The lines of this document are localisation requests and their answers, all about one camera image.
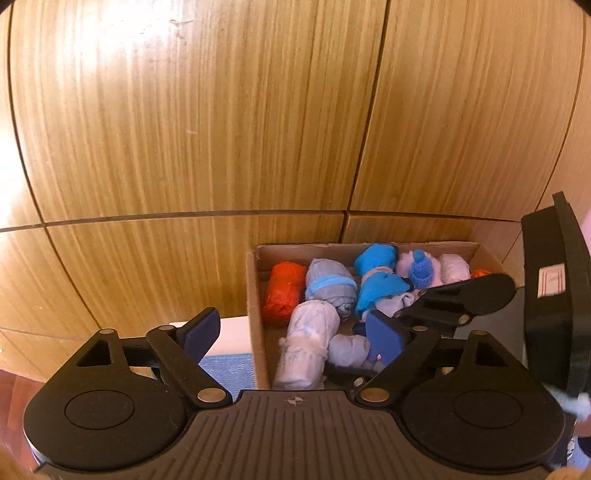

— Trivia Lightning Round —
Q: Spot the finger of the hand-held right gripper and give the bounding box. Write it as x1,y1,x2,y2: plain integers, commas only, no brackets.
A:
396,273,516,329

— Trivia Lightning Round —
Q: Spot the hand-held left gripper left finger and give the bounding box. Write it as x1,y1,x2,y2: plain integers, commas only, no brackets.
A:
73,307,232,409

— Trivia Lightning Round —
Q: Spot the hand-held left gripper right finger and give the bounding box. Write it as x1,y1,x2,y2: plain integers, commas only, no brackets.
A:
353,308,522,409

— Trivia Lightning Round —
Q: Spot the pale grey sock ball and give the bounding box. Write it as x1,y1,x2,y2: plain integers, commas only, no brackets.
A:
329,333,377,372

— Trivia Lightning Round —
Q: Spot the blue and white sock bundle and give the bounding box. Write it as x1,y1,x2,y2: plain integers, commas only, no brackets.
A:
353,244,414,319

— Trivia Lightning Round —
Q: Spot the brown cardboard box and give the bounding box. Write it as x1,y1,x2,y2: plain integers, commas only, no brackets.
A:
245,241,525,391

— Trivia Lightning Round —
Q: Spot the blue knitted mini hat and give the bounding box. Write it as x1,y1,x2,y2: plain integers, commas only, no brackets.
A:
409,249,439,289

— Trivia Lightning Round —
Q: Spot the pale lilac roll white tie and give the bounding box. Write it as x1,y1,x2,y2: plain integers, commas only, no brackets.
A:
272,300,341,391

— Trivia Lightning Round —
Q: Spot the pink fluffy ball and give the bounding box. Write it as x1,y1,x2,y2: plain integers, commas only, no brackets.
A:
396,250,444,291

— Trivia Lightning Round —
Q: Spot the grey roll blue tie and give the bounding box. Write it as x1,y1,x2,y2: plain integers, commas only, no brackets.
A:
305,257,357,319

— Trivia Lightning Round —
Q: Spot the blue towel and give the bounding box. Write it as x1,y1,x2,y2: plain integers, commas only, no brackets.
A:
201,353,257,402

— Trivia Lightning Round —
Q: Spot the white fluffy cloth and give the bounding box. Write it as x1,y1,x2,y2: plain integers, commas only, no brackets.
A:
554,388,591,421

